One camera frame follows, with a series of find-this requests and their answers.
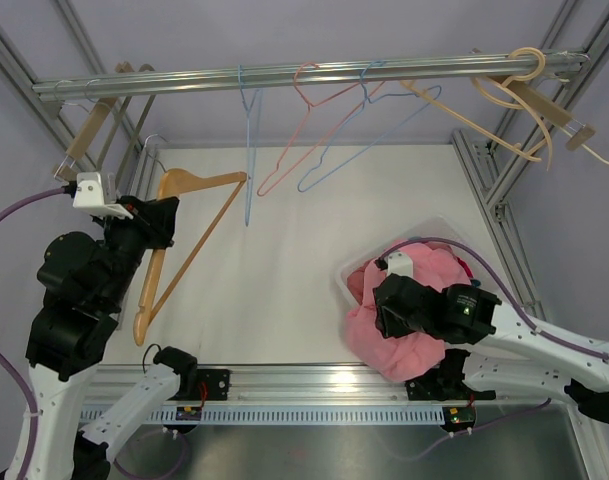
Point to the light blue wire hanger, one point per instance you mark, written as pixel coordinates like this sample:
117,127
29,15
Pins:
394,108

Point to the white plastic basket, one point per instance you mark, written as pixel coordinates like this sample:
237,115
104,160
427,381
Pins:
436,226

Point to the curved wooden hanger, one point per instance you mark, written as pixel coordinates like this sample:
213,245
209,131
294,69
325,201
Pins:
540,63

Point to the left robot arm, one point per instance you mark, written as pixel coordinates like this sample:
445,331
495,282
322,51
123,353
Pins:
85,281

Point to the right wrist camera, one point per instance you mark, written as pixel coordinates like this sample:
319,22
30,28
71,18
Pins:
396,263

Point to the salmon pink t shirt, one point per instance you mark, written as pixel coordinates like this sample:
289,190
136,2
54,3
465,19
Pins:
434,264

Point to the white slotted cable duct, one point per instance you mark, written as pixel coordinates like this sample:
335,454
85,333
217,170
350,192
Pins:
219,415

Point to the wooden clip hanger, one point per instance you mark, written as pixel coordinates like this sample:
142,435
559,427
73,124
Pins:
577,132

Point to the pink wire hanger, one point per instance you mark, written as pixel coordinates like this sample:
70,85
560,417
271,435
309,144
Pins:
281,170

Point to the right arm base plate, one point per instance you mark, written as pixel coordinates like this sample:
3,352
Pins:
439,384

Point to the light pink t shirt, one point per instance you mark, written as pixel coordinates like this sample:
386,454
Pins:
396,359

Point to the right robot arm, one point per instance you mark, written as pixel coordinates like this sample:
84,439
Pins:
509,349

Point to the magenta t shirt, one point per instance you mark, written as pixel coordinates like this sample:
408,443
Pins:
473,280

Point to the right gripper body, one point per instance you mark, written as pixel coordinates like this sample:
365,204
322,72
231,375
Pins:
395,326

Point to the front aluminium rail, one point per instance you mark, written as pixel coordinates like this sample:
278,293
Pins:
353,384

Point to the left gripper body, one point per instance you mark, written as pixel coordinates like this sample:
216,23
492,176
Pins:
142,232

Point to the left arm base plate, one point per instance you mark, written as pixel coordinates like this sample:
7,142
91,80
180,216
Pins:
209,384

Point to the aluminium hanging rail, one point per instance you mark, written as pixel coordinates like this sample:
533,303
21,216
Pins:
271,76

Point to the wooden hanger with shirt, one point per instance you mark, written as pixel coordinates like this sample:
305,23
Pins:
192,283

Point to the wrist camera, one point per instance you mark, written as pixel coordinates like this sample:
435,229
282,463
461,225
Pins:
396,263
95,194

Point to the thin wooden hanger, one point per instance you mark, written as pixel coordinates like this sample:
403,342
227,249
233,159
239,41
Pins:
474,120

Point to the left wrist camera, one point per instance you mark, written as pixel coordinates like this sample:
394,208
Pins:
95,194

